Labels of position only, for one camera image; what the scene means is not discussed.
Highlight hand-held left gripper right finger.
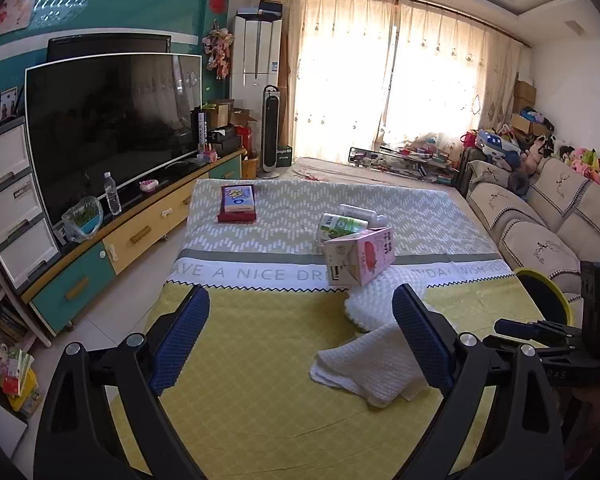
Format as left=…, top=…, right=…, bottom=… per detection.
left=391, top=283, right=566, bottom=480

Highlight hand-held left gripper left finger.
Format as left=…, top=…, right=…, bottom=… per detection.
left=34, top=284, right=211, bottom=480

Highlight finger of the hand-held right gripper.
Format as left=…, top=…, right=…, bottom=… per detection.
left=481, top=332, right=588, bottom=361
left=494, top=318, right=583, bottom=348

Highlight black bin with yellow rim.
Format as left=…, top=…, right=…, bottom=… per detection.
left=514, top=268, right=574, bottom=328

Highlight white textured towel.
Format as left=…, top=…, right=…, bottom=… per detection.
left=309, top=321, right=431, bottom=409
left=343, top=264, right=431, bottom=335

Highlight pink drink carton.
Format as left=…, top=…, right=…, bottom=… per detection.
left=322, top=226, right=397, bottom=287

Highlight clear plastic bottle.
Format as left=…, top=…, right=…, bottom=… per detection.
left=339, top=204, right=388, bottom=228

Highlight green label drink bottle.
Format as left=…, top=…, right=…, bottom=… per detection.
left=319, top=212, right=369, bottom=241

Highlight person's right hand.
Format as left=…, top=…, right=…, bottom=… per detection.
left=562, top=385, right=600, bottom=461

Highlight beige sofa with covers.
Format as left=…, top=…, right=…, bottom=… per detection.
left=465, top=159, right=600, bottom=301

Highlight teal yellow television cabinet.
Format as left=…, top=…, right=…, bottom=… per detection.
left=20, top=147, right=246, bottom=338

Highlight row of plush toys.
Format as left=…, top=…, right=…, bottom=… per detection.
left=555, top=145, right=600, bottom=193

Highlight grey neck pillow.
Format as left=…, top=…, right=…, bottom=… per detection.
left=507, top=169, right=533, bottom=196

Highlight red box with colourful lid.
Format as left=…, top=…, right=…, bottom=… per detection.
left=216, top=184, right=259, bottom=224

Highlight plastic bag with greens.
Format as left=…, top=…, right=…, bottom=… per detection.
left=61, top=196, right=104, bottom=243

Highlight clear water bottle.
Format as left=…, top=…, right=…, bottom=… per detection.
left=103, top=171, right=123, bottom=217

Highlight stack of colourful booklets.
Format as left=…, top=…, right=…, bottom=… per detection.
left=0, top=347, right=43, bottom=418

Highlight pink plush toy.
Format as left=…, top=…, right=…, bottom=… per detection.
left=520, top=142, right=546, bottom=173

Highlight shelf of children's books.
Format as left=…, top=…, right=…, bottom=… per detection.
left=0, top=280, right=41, bottom=361

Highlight blue star print bag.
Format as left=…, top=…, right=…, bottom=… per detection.
left=475, top=130, right=518, bottom=156

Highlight pile of books and toys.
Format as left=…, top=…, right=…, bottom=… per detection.
left=380, top=140, right=458, bottom=181

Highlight floral cream sheet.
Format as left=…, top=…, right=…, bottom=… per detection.
left=292, top=156, right=461, bottom=196

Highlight glass coffee table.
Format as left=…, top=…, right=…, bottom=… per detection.
left=347, top=142, right=461, bottom=183

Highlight black flat boxes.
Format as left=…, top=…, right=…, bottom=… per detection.
left=207, top=127, right=243, bottom=158

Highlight tall black white box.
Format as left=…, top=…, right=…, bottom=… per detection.
left=190, top=110, right=211, bottom=153

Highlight stack of cardboard boxes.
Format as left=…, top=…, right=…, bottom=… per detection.
left=510, top=77, right=553, bottom=136

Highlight white plastic drawer unit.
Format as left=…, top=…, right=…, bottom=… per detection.
left=0, top=115, right=62, bottom=293

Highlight black white tower fan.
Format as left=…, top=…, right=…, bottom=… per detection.
left=260, top=85, right=283, bottom=180

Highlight closed cardboard box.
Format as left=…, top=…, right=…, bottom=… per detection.
left=207, top=100, right=236, bottom=128

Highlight large curved television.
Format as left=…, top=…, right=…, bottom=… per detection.
left=24, top=52, right=203, bottom=226

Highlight cream sheer curtain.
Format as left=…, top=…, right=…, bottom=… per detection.
left=280, top=0, right=401, bottom=158
left=395, top=0, right=523, bottom=151

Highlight tall brown cardboard roll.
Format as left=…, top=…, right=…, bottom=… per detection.
left=279, top=40, right=296, bottom=148

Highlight pink artificial flower garland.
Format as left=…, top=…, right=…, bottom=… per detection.
left=202, top=20, right=236, bottom=81

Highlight white standing air conditioner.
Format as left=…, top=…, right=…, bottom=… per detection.
left=231, top=14, right=284, bottom=113

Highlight dark box on air conditioner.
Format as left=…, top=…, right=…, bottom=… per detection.
left=237, top=0, right=284, bottom=18

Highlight cartoon wall poster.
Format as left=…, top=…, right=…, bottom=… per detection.
left=0, top=0, right=41, bottom=41

